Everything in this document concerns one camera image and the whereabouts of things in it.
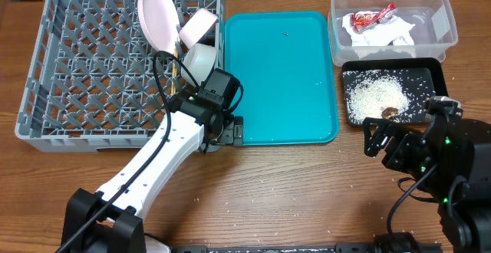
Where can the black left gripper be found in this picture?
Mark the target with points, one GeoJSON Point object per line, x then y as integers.
{"type": "Point", "coordinates": [233, 132]}

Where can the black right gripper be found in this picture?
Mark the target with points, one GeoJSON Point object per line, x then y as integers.
{"type": "Point", "coordinates": [389, 142]}

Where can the brown food scrap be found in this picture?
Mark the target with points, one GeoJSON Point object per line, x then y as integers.
{"type": "Point", "coordinates": [389, 113]}

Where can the white rice pile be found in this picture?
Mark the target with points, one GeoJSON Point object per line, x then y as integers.
{"type": "Point", "coordinates": [372, 93]}

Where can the grey small bowl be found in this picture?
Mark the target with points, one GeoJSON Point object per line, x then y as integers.
{"type": "Point", "coordinates": [199, 61]}

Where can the wooden chopstick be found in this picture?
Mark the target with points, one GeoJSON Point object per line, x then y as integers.
{"type": "Point", "coordinates": [174, 75]}

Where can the white shallow bowl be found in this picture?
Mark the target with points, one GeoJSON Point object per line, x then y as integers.
{"type": "Point", "coordinates": [197, 26]}

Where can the large white round plate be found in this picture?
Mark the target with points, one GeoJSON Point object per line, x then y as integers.
{"type": "Point", "coordinates": [158, 20]}

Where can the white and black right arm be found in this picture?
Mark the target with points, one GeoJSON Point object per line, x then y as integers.
{"type": "Point", "coordinates": [450, 160]}

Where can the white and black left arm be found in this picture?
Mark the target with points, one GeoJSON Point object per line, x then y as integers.
{"type": "Point", "coordinates": [111, 219]}

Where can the clear plastic waste bin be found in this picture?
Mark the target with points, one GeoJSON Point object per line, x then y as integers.
{"type": "Point", "coordinates": [433, 33]}

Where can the black rectangular tray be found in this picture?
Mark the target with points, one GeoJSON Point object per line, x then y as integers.
{"type": "Point", "coordinates": [421, 78]}

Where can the teal serving tray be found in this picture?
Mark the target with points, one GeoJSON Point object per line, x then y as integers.
{"type": "Point", "coordinates": [283, 63]}

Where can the crumpled white paper napkin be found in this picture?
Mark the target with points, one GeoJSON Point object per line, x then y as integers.
{"type": "Point", "coordinates": [396, 31]}

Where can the red snack wrapper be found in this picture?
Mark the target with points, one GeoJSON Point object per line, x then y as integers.
{"type": "Point", "coordinates": [362, 21]}

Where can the grey plastic dish rack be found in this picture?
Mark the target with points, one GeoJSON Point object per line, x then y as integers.
{"type": "Point", "coordinates": [92, 84]}

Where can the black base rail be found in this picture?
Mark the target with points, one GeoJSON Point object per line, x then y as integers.
{"type": "Point", "coordinates": [378, 245]}

